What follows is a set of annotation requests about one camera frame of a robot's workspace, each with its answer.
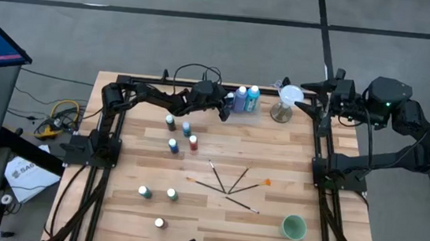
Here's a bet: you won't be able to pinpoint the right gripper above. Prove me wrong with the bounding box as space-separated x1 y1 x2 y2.
291 64 368 143

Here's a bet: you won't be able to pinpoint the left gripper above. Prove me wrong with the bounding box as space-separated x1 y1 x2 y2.
188 77 237 124

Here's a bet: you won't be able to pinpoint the large purple paint bottle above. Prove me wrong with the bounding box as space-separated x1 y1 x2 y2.
232 84 249 115

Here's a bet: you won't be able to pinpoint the large teal paint bottle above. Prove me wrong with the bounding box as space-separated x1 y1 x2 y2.
243 84 262 114

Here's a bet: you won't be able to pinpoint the small teal paint bottle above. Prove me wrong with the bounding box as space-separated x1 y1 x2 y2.
180 120 194 138

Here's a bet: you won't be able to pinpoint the small dark green paint bottle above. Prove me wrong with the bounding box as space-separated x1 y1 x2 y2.
163 113 178 132

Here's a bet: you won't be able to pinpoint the thin paintbrush silver ferrule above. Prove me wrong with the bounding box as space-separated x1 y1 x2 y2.
205 159 229 194

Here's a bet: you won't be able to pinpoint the thin paintbrush brown bristles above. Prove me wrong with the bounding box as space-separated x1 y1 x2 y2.
227 160 254 197

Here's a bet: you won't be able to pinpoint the paintbrush orange fan bristles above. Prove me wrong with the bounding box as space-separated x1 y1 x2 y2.
227 174 272 199

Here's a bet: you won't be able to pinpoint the lettered paintbrush long silver ferrule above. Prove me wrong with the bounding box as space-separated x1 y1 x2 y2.
223 196 262 214

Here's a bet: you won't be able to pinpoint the small light green paint bottle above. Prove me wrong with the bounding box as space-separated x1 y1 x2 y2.
165 187 180 203

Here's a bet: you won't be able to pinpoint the small emerald green paint bottle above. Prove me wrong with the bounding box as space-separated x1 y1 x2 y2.
136 184 154 201

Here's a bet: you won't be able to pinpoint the small dark red paint bottle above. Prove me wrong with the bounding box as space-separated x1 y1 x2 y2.
153 217 169 231

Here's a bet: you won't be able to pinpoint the clear plastic container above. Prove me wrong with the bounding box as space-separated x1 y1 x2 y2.
216 91 265 131

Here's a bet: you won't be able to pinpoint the paintbrush flat orange bristles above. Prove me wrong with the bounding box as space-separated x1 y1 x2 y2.
184 177 229 196

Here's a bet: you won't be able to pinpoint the mint green cup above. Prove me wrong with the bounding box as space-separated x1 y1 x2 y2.
280 213 310 241

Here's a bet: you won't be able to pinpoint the black desk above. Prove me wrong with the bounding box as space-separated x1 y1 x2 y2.
0 126 69 241

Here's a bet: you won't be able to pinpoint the white paper sheet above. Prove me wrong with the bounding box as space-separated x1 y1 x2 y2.
1 154 64 207

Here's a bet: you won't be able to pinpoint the black left wrist camera cable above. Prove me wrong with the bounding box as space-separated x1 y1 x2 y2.
172 61 224 87

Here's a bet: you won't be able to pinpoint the yellow cable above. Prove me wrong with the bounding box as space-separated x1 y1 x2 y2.
33 96 82 143

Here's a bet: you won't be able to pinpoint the thin black floor cable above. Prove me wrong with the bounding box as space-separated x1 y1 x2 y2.
19 66 98 88

